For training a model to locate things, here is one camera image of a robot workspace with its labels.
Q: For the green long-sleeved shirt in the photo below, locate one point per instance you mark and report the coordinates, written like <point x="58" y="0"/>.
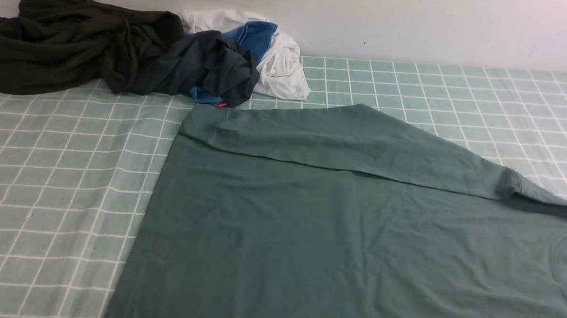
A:
<point x="341" y="212"/>

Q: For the white crumpled shirt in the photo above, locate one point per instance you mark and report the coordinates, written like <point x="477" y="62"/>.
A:
<point x="281" y="71"/>

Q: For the dark grey crumpled shirt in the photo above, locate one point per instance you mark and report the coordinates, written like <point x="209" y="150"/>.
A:
<point x="206" y="66"/>

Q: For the blue crumpled garment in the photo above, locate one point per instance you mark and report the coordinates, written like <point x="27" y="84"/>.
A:
<point x="254" y="35"/>

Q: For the green checkered table cloth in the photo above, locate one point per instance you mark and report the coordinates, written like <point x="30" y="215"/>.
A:
<point x="77" y="167"/>

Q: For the dark olive crumpled garment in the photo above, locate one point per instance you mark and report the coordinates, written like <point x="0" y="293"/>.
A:
<point x="55" y="45"/>

